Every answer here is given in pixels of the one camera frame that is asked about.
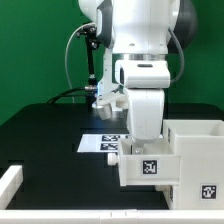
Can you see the black camera on stand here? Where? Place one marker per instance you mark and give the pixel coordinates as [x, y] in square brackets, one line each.
[92, 44]

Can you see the large white drawer housing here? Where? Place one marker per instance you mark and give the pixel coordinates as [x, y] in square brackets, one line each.
[200, 146]

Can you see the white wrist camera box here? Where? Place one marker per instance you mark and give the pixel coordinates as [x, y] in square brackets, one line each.
[109, 103]

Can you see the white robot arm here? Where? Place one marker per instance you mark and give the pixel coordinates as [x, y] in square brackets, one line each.
[139, 34]

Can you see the flat white marker plate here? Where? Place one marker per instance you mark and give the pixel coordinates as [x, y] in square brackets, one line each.
[98, 143]

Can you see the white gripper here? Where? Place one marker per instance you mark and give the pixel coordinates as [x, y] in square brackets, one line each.
[145, 114]

